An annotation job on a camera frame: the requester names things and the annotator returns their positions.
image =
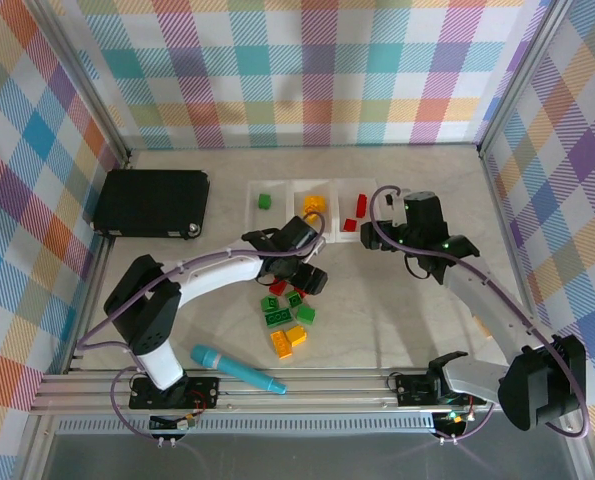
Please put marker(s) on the red lego brick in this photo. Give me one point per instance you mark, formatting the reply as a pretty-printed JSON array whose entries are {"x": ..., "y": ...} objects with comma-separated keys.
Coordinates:
[
  {"x": 361, "y": 205},
  {"x": 278, "y": 287},
  {"x": 303, "y": 294},
  {"x": 349, "y": 225}
]

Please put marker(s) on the yellow lego brick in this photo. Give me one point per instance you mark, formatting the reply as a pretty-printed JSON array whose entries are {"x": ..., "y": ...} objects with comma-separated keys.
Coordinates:
[
  {"x": 317, "y": 202},
  {"x": 297, "y": 335}
]

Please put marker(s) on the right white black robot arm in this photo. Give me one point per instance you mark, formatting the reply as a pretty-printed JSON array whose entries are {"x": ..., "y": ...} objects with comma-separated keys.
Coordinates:
[{"x": 487, "y": 305}]

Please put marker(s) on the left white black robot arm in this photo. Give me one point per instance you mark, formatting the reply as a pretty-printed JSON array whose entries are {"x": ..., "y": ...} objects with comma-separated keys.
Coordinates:
[{"x": 217, "y": 272}]

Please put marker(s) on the long green lego brick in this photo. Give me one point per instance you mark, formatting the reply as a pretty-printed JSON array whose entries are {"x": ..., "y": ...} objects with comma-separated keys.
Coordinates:
[{"x": 277, "y": 317}]

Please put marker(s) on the long orange-yellow lego brick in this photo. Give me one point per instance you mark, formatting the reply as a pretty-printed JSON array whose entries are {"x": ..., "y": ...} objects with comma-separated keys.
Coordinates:
[{"x": 281, "y": 344}]

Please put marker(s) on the silver round knob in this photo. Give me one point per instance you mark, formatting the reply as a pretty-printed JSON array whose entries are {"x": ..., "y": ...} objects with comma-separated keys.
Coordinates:
[{"x": 193, "y": 229}]

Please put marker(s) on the teal pen-shaped device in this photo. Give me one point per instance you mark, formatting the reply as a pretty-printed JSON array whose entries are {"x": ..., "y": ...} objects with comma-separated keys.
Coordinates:
[{"x": 227, "y": 366}]

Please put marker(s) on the black rectangular case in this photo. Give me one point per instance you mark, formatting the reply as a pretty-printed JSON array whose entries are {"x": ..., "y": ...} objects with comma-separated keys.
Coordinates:
[{"x": 149, "y": 202}]

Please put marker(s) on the small electronics board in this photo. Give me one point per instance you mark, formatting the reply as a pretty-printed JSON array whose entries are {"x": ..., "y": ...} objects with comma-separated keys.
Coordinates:
[
  {"x": 182, "y": 423},
  {"x": 456, "y": 418}
]

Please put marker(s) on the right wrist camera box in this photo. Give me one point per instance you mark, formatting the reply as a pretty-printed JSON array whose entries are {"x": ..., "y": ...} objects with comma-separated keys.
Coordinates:
[{"x": 395, "y": 217}]

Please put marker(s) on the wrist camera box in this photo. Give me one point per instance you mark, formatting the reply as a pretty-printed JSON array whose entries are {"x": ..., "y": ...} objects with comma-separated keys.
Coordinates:
[
  {"x": 395, "y": 217},
  {"x": 318, "y": 247}
]

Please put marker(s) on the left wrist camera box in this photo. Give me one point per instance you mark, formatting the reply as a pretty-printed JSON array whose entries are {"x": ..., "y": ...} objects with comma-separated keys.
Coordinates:
[{"x": 318, "y": 247}]

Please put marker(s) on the aluminium side rail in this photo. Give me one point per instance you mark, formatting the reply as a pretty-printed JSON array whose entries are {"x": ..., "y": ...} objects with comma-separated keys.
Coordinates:
[
  {"x": 517, "y": 250},
  {"x": 97, "y": 295}
]

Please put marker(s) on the aluminium mounting rail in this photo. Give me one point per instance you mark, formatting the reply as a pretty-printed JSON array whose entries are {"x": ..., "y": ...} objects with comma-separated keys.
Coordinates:
[{"x": 327, "y": 392}]

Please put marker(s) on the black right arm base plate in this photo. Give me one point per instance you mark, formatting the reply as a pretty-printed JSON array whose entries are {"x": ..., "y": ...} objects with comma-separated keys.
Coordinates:
[{"x": 414, "y": 390}]

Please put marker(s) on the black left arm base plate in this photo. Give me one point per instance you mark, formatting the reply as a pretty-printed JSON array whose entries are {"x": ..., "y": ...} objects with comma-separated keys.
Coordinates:
[{"x": 204, "y": 392}]

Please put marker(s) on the aluminium frame post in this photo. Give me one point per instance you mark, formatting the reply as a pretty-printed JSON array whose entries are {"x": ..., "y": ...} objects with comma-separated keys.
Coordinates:
[
  {"x": 524, "y": 75},
  {"x": 87, "y": 85}
]

